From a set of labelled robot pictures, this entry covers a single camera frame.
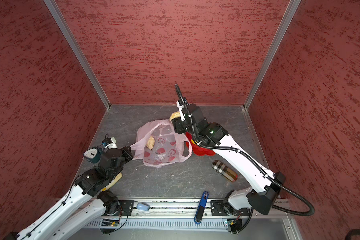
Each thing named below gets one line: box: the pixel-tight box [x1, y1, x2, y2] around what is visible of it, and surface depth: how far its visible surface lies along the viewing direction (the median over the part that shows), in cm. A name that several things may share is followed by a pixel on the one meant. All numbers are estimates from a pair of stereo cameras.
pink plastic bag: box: [130, 119, 193, 167], surface depth 93 cm
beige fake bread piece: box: [169, 111, 181, 122], surface depth 69 cm
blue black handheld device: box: [194, 191, 209, 225], surface depth 75 cm
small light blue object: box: [136, 202, 151, 211], surface depth 75 cm
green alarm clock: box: [83, 146, 102, 163], surface depth 90 cm
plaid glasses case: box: [212, 160, 238, 183], surface depth 86 cm
